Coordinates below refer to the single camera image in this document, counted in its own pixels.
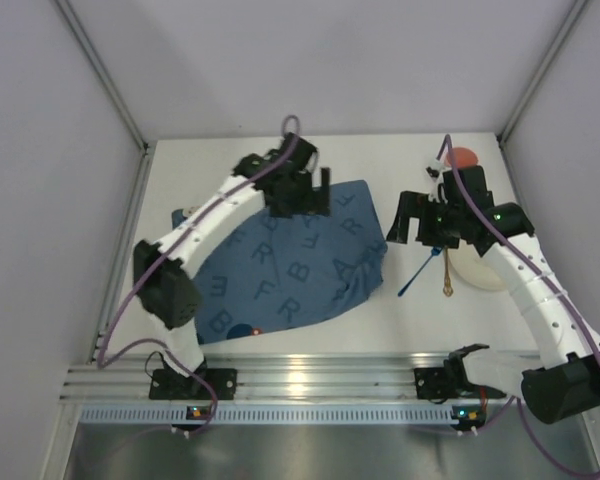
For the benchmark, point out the pink plastic cup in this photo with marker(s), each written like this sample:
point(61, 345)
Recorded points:
point(464, 157)

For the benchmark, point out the gold metal fork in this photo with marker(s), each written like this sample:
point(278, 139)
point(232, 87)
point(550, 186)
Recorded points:
point(448, 290)

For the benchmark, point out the blue letter placemat cloth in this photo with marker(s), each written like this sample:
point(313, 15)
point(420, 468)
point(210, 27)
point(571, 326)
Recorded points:
point(274, 274)

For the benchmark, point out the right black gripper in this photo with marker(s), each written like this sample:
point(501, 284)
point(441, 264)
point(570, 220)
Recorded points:
point(425, 220)

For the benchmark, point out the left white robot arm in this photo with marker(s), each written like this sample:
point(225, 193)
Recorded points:
point(163, 270)

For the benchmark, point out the left aluminium frame post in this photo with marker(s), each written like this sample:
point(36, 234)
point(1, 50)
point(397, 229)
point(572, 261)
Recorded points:
point(100, 70)

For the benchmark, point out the cream round plate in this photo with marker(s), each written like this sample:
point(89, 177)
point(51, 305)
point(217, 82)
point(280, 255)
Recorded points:
point(473, 270)

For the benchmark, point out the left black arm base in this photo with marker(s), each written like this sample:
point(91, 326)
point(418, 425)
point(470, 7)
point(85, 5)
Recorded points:
point(169, 385)

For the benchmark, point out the right aluminium frame post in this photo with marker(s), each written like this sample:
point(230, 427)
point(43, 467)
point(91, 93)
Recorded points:
point(551, 52)

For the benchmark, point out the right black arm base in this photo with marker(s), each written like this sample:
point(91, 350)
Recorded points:
point(434, 384)

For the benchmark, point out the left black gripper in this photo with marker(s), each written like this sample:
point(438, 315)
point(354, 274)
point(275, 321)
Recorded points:
point(300, 201)

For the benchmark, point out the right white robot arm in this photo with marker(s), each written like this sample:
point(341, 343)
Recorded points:
point(566, 379)

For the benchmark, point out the aluminium frame post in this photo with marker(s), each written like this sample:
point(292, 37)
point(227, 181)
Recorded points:
point(551, 52)
point(100, 70)

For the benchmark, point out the perforated grey cable duct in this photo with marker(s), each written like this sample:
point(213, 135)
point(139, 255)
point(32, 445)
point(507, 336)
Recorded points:
point(383, 414)

